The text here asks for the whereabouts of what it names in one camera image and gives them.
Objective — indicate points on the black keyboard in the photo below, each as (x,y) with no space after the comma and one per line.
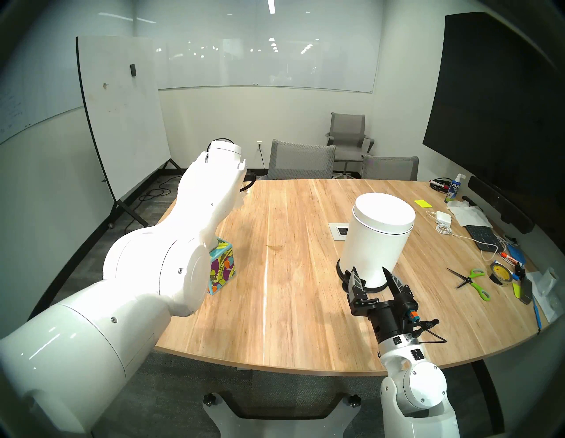
(483,236)

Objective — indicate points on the wall glass whiteboard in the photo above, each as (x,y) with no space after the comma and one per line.
(265,66)

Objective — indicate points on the black and yellow box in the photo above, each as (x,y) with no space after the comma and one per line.
(524,292)

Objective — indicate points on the crumpled white paper towel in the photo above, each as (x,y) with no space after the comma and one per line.
(470,214)

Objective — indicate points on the clear tape roll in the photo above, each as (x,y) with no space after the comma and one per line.
(507,277)

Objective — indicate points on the rolling whiteboard on stand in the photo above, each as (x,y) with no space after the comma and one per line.
(123,115)

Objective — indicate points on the grey mesh office chair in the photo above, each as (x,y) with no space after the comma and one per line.
(300,161)
(390,168)

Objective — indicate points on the blue packet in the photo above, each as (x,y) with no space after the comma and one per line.
(516,255)

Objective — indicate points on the colourful patterned tissue box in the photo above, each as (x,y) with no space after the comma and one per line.
(223,269)

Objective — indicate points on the table power outlet plate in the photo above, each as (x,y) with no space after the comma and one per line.
(337,230)

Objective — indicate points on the white pedal trash can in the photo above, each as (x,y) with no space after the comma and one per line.
(375,238)

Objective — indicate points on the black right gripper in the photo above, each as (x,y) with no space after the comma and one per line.
(390,320)

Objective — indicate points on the orange white marker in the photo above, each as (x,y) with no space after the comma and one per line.
(507,257)

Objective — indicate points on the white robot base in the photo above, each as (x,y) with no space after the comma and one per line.
(282,428)

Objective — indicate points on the black video bar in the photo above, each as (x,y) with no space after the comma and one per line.
(499,203)

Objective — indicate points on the yellow sticky note pad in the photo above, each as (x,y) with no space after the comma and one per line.
(423,203)

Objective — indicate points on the grey office chair with armrests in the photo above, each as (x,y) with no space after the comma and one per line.
(348,132)

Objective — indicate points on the side wall whiteboard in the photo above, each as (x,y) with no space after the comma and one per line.
(26,110)

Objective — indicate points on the whiteboard cleaner spray bottle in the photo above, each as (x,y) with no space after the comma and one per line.
(453,192)

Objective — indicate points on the blue pen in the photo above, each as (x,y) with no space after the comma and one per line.
(536,313)

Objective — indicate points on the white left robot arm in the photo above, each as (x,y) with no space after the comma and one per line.
(145,273)

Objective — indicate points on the white plastic cup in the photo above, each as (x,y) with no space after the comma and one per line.
(549,280)

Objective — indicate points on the red whiteboard marker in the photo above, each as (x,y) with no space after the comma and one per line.
(439,181)

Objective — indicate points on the large black TV screen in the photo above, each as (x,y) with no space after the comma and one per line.
(494,110)

